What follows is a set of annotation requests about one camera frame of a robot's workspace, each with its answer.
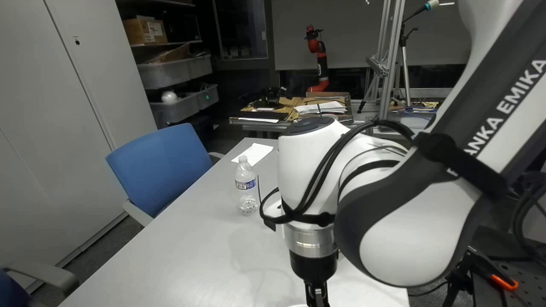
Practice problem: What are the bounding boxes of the red fire extinguisher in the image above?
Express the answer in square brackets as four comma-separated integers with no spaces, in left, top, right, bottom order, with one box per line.
[305,25,329,92]

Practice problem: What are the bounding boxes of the orange black clamp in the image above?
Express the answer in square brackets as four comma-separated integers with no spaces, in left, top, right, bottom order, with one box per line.
[442,245,518,307]

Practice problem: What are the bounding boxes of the grey storage shelf bins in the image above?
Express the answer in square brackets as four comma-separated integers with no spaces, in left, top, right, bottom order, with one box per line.
[138,54,220,128]

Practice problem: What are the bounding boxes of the cardboard box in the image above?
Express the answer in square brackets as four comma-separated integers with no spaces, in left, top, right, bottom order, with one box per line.
[123,15,167,46]

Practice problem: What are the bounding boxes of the clear plastic water bottle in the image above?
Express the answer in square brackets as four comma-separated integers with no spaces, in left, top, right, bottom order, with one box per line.
[234,155,259,213]

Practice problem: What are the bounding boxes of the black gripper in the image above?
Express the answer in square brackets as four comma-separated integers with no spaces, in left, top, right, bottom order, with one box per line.
[290,252,338,307]

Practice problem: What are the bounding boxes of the blue office chair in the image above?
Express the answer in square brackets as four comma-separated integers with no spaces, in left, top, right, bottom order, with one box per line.
[106,123,222,227]

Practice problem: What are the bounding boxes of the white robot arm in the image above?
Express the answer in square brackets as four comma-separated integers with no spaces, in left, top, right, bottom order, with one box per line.
[259,0,546,307]

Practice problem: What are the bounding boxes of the white paper sheet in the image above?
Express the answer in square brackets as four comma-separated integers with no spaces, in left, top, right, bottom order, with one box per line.
[232,143,273,165]

